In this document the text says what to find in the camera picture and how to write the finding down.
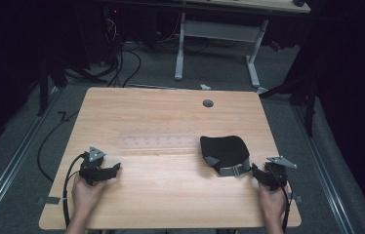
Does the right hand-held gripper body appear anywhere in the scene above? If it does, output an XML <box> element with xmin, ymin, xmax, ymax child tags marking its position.
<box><xmin>263</xmin><ymin>155</ymin><xmax>298</xmax><ymax>192</ymax></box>

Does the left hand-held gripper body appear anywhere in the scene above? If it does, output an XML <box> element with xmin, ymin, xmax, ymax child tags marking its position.
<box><xmin>79</xmin><ymin>146</ymin><xmax>107</xmax><ymax>187</ymax></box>

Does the black eye mask grey strap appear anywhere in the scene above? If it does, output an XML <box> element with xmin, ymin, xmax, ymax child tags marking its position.
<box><xmin>199</xmin><ymin>135</ymin><xmax>253</xmax><ymax>177</ymax></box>

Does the person's right hand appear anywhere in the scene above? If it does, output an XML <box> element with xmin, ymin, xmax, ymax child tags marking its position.
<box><xmin>258</xmin><ymin>181</ymin><xmax>293</xmax><ymax>222</ymax></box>

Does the person's left hand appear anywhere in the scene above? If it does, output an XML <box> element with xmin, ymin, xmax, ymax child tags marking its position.
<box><xmin>71</xmin><ymin>175</ymin><xmax>108</xmax><ymax>215</ymax></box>

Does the transparent ruler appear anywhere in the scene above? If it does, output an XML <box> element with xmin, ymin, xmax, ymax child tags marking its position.
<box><xmin>116</xmin><ymin>134</ymin><xmax>202</xmax><ymax>150</ymax></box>

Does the black stand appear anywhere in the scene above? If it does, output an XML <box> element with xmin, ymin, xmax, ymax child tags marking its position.
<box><xmin>258</xmin><ymin>64</ymin><xmax>322</xmax><ymax>138</ymax></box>
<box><xmin>36</xmin><ymin>48</ymin><xmax>108</xmax><ymax>117</ymax></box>

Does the right hand-held gripper cable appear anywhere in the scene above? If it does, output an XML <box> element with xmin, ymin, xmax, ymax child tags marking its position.
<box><xmin>272</xmin><ymin>170</ymin><xmax>294</xmax><ymax>234</ymax></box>

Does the hand-held gripper cable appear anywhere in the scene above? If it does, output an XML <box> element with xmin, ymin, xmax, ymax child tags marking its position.
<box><xmin>272</xmin><ymin>170</ymin><xmax>294</xmax><ymax>234</ymax></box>
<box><xmin>61</xmin><ymin>152</ymin><xmax>88</xmax><ymax>229</ymax></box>

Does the left hand-held gripper cable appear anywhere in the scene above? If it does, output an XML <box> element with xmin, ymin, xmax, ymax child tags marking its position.
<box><xmin>61</xmin><ymin>152</ymin><xmax>88</xmax><ymax>229</ymax></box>

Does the metal floor rail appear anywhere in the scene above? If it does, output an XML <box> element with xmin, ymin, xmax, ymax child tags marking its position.
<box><xmin>291</xmin><ymin>104</ymin><xmax>358</xmax><ymax>234</ymax></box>
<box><xmin>0</xmin><ymin>87</ymin><xmax>61</xmax><ymax>234</ymax></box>

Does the black floor cable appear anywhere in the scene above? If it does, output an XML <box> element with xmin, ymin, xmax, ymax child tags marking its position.
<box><xmin>36</xmin><ymin>110</ymin><xmax>81</xmax><ymax>183</ymax></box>

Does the bundle of black cables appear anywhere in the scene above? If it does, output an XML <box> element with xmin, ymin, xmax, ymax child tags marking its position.
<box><xmin>101</xmin><ymin>6</ymin><xmax>142</xmax><ymax>89</ymax></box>

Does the desk with white frame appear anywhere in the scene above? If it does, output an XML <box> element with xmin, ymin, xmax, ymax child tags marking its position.
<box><xmin>174</xmin><ymin>0</ymin><xmax>312</xmax><ymax>96</ymax></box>

